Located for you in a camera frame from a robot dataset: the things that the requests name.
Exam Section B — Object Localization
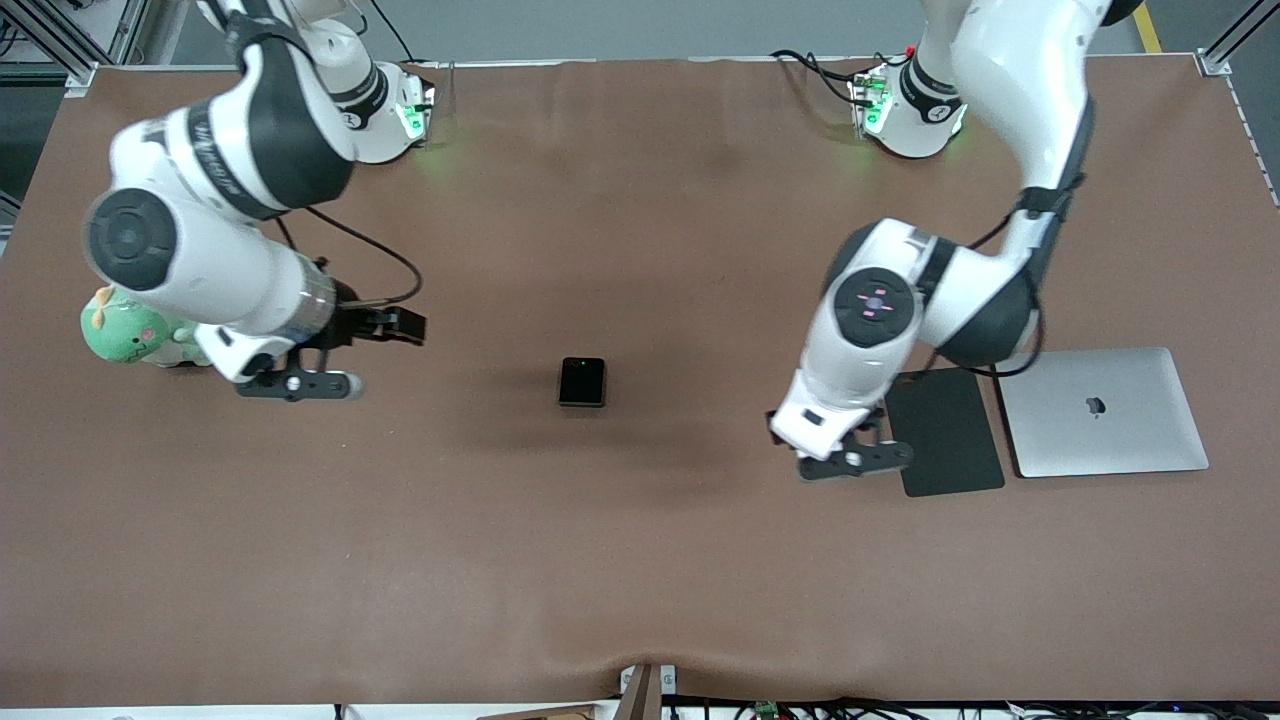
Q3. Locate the black left arm base cable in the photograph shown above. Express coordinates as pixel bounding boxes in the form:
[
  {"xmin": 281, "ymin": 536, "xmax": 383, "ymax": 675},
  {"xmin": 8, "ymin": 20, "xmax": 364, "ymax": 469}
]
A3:
[{"xmin": 770, "ymin": 48, "xmax": 863, "ymax": 109}]

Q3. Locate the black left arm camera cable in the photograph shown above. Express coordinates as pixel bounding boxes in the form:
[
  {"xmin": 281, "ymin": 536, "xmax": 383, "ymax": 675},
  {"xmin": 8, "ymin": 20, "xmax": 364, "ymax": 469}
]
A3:
[{"xmin": 900, "ymin": 175, "xmax": 1091, "ymax": 381}]

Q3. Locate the brown post with grey brackets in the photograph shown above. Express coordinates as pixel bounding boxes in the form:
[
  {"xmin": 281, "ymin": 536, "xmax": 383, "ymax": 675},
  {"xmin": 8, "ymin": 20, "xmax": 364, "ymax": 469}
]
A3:
[{"xmin": 618, "ymin": 662, "xmax": 679, "ymax": 720}]

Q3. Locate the green plush dinosaur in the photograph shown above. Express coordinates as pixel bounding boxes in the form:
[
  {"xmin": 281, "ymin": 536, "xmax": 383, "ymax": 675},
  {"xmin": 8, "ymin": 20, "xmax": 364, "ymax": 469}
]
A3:
[{"xmin": 80, "ymin": 285, "xmax": 216, "ymax": 369}]

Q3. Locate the brown table cover cloth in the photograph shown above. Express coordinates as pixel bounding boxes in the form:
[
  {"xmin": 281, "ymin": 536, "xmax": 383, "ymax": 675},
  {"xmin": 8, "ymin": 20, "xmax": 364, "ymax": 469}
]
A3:
[{"xmin": 0, "ymin": 55, "xmax": 1280, "ymax": 706}]

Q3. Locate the aluminium frame profile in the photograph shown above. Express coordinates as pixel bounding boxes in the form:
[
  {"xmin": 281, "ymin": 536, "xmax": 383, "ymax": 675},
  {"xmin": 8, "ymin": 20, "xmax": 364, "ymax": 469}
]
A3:
[
  {"xmin": 1197, "ymin": 0, "xmax": 1280, "ymax": 77},
  {"xmin": 0, "ymin": 0, "xmax": 151, "ymax": 96}
]

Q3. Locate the black arm base cable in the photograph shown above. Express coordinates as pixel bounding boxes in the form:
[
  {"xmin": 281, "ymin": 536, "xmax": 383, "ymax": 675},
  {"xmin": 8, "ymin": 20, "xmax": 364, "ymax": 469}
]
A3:
[
  {"xmin": 358, "ymin": 0, "xmax": 417, "ymax": 65},
  {"xmin": 770, "ymin": 48, "xmax": 863, "ymax": 109}
]

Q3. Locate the silver closed laptop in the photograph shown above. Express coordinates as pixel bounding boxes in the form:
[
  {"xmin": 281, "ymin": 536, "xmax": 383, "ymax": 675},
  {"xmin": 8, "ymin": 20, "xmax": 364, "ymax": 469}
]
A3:
[{"xmin": 996, "ymin": 347, "xmax": 1211, "ymax": 479}]

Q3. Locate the black mouse pad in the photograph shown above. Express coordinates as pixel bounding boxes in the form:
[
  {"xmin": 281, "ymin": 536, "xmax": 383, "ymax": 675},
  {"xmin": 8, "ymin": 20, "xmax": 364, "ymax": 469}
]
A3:
[{"xmin": 884, "ymin": 367, "xmax": 1006, "ymax": 498}]

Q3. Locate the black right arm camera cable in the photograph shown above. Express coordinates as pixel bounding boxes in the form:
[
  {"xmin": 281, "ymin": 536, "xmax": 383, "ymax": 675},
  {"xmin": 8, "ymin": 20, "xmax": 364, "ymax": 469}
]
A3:
[{"xmin": 272, "ymin": 205, "xmax": 424, "ymax": 306}]

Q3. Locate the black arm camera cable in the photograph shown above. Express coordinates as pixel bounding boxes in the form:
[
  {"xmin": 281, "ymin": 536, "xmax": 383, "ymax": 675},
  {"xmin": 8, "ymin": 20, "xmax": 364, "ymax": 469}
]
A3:
[
  {"xmin": 272, "ymin": 205, "xmax": 424, "ymax": 306},
  {"xmin": 900, "ymin": 175, "xmax": 1091, "ymax": 381}
]

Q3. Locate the black right arm base cable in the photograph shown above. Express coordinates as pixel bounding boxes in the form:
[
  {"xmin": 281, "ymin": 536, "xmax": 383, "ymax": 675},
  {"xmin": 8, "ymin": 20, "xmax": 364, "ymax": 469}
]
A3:
[{"xmin": 358, "ymin": 0, "xmax": 417, "ymax": 65}]

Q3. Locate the black phone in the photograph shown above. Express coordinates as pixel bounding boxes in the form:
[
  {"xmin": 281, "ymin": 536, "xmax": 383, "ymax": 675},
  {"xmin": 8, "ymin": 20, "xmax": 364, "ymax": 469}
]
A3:
[{"xmin": 558, "ymin": 357, "xmax": 607, "ymax": 408}]

